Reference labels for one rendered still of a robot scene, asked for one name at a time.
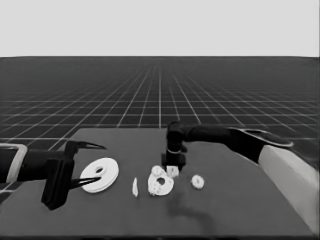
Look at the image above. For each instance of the large thick white disc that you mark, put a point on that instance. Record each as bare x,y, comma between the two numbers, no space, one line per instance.
91,181

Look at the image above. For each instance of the small thin white T-shaped piece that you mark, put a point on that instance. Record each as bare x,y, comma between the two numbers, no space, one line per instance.
135,188

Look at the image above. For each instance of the white round carrier with pins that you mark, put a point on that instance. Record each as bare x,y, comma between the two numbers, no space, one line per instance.
168,186

